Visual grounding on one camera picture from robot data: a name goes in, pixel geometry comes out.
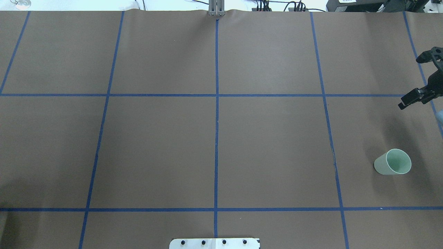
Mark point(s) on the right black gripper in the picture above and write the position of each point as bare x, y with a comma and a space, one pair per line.
435, 80

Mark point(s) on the green plastic cup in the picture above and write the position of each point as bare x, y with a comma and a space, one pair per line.
393, 162

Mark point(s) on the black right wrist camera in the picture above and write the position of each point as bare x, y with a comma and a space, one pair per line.
434, 55

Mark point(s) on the aluminium frame post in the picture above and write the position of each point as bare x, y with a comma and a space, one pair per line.
216, 8

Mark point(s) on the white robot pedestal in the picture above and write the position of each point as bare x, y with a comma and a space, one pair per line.
215, 243

